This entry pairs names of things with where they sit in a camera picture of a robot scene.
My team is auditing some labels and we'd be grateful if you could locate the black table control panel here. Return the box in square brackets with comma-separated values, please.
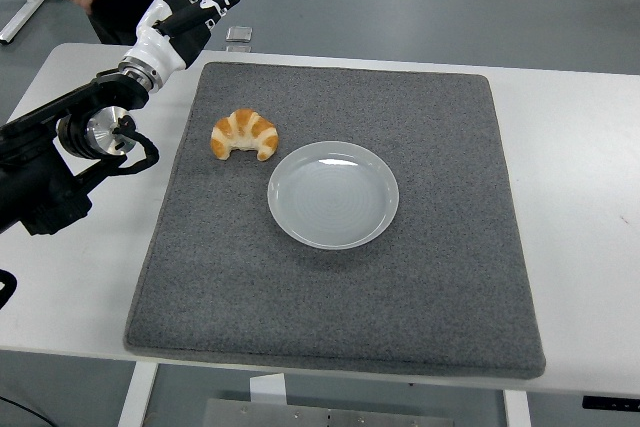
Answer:
[582, 395, 640, 411]

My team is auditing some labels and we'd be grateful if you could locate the grey metal plate with screws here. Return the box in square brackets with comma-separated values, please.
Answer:
[202, 398, 459, 427]

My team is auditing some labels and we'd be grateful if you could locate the black curved robot part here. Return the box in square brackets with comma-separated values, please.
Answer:
[0, 269, 19, 311]

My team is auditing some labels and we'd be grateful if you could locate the white table leg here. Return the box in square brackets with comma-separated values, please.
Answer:
[117, 361, 160, 427]
[502, 389, 533, 427]

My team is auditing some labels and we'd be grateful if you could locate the grey felt mat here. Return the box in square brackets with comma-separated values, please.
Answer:
[123, 61, 547, 381]

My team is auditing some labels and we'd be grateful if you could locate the thin black floor cable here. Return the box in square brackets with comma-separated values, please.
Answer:
[0, 394, 46, 427]

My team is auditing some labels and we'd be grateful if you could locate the pale grey round plate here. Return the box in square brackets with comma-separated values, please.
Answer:
[267, 140, 401, 251]

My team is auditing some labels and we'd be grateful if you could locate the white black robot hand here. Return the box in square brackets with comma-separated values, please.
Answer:
[122, 0, 247, 80]

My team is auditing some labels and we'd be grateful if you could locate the golden croissant bread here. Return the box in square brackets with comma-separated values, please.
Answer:
[210, 108, 280, 162]

